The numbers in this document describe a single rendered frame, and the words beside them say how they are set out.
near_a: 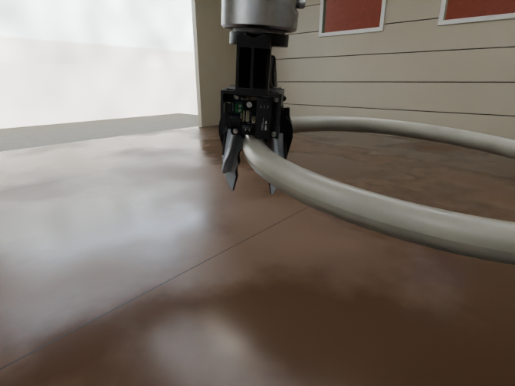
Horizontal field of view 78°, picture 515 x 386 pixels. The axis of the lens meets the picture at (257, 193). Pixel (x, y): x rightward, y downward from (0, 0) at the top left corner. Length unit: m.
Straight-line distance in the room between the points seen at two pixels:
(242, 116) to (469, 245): 0.27
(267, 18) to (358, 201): 0.22
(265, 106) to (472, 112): 6.21
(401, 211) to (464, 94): 6.30
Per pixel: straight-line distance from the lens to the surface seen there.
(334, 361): 1.40
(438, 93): 6.61
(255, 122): 0.40
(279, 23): 0.39
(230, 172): 0.47
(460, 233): 0.26
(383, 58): 6.91
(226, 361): 1.38
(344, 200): 0.26
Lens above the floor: 1.01
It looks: 19 degrees down
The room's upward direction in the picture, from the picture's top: straight up
